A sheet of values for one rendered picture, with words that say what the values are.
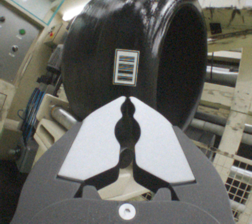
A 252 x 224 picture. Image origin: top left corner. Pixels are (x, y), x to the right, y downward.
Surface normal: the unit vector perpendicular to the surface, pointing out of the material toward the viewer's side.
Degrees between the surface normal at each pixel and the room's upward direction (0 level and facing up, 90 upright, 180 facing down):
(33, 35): 90
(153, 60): 94
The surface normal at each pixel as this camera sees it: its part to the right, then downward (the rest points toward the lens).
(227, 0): -0.56, -0.33
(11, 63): 0.73, 0.22
